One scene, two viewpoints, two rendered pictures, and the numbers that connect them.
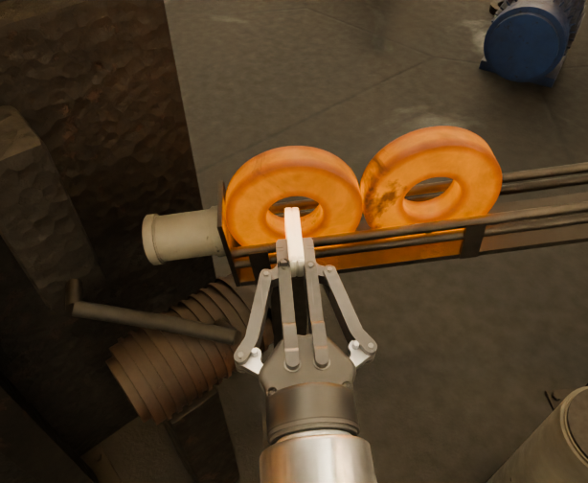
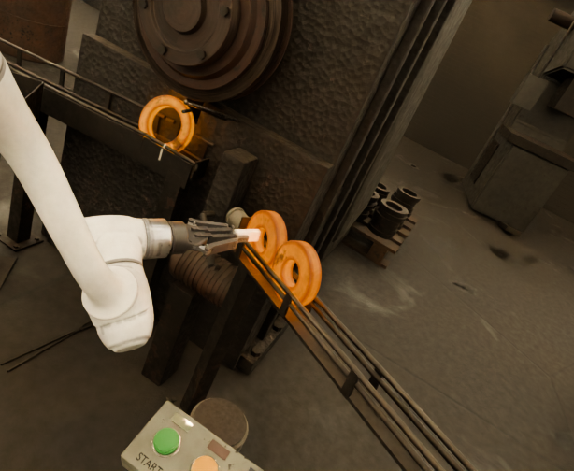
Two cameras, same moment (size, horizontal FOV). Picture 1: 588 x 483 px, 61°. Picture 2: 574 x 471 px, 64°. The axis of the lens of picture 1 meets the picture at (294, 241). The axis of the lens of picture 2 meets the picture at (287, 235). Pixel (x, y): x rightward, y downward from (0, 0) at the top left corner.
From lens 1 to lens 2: 89 cm
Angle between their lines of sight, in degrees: 46
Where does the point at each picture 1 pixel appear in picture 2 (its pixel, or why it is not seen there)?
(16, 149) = (238, 158)
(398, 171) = (288, 246)
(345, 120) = (457, 418)
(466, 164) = (303, 264)
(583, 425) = (218, 405)
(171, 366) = (193, 256)
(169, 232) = (237, 213)
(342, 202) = (271, 246)
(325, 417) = (174, 226)
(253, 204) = (255, 221)
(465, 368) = not seen: outside the picture
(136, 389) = not seen: hidden behind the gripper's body
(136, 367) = not seen: hidden behind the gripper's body
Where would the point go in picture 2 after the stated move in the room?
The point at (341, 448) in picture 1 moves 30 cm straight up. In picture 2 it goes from (165, 227) to (206, 96)
